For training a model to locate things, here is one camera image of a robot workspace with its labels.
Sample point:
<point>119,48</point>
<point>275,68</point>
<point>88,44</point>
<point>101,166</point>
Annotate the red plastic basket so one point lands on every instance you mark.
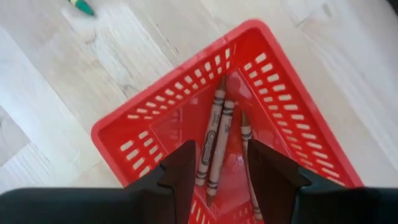
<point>174,124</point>

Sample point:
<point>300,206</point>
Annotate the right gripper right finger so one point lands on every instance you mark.
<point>280,193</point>

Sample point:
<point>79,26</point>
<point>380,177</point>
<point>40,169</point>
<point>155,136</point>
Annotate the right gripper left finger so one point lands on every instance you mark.
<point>174,193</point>

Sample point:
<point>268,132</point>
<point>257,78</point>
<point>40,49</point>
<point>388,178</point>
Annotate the green crayon with yellow wrapper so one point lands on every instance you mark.
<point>82,6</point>

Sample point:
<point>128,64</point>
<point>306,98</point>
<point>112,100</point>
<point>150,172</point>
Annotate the brown crayon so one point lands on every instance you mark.
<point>222,140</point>
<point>214,118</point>
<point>245,130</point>

